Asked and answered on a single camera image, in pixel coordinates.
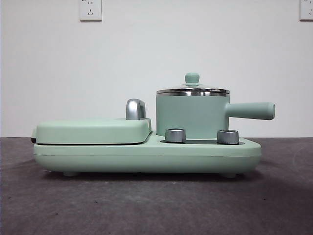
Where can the glass lid with green knob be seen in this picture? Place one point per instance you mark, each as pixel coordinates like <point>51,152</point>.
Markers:
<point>192,78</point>

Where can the mint green steamer pot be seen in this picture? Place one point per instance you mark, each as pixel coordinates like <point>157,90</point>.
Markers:
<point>193,115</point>

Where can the silver control knob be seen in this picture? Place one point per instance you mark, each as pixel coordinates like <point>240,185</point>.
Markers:
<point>175,135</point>
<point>228,136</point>

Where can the mint green breakfast machine base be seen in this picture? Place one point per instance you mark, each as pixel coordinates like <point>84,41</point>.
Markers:
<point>146,159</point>

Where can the mint green griddle cover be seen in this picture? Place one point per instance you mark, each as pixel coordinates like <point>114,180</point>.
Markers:
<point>85,132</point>

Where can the white wall socket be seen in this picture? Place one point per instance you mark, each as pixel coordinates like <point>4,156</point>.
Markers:
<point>90,11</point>
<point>306,9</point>

